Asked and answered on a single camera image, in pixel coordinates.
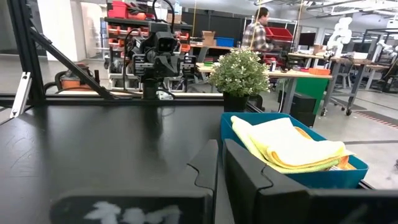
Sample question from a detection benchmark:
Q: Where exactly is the red plastic bin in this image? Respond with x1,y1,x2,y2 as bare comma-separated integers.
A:
264,26,294,42

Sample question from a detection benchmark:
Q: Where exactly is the orange microfiber towel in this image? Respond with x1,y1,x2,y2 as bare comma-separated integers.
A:
294,126,357,171

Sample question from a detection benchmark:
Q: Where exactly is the brown cardboard box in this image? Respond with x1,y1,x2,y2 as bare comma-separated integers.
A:
201,30,216,47

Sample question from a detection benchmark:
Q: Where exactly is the black aluminium table frame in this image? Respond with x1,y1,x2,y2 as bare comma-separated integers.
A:
0,0,265,113

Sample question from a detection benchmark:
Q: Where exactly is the blue plastic bin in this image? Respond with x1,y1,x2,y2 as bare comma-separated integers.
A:
220,111,370,190

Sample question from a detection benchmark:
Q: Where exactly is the yellow microfiber towel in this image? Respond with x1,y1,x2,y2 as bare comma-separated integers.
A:
230,115,355,169

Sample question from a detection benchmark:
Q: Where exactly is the small potted green plant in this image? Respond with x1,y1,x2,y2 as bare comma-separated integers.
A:
208,48,271,113

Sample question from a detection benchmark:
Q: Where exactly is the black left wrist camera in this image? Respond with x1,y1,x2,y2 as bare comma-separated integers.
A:
149,22,178,54

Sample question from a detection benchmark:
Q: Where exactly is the white humanoid robot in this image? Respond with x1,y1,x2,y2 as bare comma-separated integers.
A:
325,17,354,59

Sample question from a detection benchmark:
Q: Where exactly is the white metal bracket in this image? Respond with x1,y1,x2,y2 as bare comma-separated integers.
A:
9,72,32,119

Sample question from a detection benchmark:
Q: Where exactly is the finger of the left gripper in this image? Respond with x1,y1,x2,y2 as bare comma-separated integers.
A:
160,55,172,78
170,55,181,78

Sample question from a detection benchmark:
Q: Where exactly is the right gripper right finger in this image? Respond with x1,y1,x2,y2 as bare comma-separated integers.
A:
223,138,398,224

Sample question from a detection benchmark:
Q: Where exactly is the wooden workbench table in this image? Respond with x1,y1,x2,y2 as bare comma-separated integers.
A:
195,62,333,115

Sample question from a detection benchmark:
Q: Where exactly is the black box under workbench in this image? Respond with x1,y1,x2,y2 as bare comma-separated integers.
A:
278,90,318,128

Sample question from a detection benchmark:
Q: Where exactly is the orange shop vacuum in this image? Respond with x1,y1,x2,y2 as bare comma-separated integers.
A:
43,63,101,93

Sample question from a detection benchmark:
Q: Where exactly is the blue storage crate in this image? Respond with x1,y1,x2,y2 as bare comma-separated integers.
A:
214,37,235,48

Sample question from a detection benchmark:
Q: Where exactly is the person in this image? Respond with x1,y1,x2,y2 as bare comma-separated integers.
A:
241,6,275,53

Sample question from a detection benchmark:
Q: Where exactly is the black diagonal brace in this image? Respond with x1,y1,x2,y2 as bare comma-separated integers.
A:
29,27,115,100

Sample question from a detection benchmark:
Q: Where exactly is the green panel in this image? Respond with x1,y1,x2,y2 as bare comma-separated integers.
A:
294,77,330,115

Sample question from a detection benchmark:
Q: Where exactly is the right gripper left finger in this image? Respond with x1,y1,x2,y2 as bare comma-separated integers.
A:
49,139,220,224

